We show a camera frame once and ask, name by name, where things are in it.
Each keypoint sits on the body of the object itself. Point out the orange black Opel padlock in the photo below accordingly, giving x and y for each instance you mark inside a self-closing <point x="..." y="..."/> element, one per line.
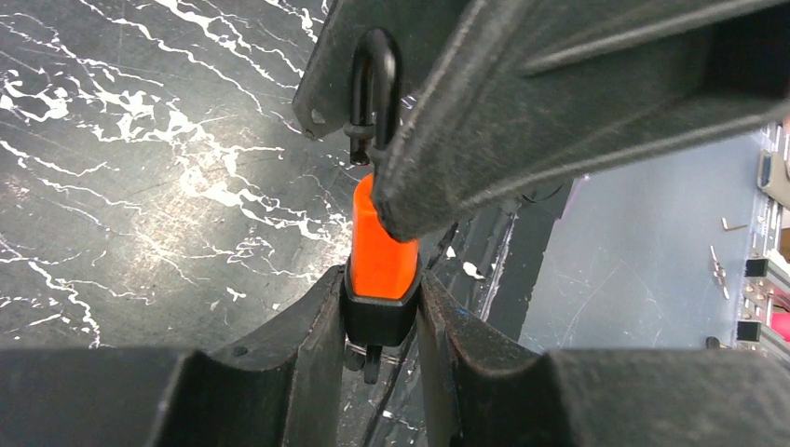
<point x="382" y="274"/>

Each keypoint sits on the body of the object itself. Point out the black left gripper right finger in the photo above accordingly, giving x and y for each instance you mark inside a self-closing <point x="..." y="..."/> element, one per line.
<point x="480" y="388"/>

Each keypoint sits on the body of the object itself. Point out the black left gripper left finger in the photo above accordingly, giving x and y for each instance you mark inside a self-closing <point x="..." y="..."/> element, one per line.
<point x="279" y="385"/>

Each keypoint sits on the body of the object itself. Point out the aluminium frame rail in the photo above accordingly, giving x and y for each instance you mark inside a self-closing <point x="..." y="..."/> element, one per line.
<point x="765" y="284"/>

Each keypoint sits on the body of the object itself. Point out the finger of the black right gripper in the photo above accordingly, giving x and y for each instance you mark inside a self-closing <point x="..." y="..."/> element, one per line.
<point x="532" y="92"/>
<point x="420" y="29"/>

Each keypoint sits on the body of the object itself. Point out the black head key bunch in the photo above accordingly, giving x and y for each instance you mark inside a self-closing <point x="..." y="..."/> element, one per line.
<point x="368" y="362"/>

